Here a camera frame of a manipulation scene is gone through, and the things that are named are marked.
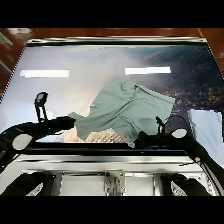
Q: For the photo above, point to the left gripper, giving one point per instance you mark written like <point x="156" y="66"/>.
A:
<point x="63" y="123"/>

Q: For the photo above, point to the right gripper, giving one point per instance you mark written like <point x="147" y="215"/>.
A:
<point x="145" y="140"/>

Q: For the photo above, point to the grey-green shirt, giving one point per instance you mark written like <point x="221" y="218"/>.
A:
<point x="126" y="106"/>

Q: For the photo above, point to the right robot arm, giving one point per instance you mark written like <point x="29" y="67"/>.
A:
<point x="195" y="150"/>

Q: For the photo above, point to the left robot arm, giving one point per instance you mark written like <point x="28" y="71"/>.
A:
<point x="30" y="130"/>

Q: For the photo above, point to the white garment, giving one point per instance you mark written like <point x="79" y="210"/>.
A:
<point x="206" y="133"/>

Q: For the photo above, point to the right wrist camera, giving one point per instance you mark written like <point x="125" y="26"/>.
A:
<point x="160" y="126"/>

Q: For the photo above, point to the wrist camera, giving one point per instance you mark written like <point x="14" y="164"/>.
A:
<point x="41" y="100"/>
<point x="160" y="126"/>

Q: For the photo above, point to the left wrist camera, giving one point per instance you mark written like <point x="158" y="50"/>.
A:
<point x="41" y="100"/>

